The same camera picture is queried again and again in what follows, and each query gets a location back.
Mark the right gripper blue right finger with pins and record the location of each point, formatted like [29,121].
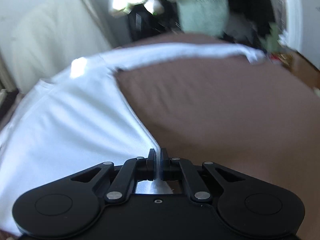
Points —
[186,174]

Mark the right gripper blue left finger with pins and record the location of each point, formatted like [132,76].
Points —
[126,177]

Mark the white long-sleeve shirt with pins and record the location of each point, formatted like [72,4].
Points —
[79,118]

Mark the black hanging garment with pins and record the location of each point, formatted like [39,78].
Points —
[143,24]

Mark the mint green printed bag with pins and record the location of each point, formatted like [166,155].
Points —
[203,16]

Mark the cream covered mattress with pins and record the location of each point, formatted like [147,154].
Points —
[40,38]

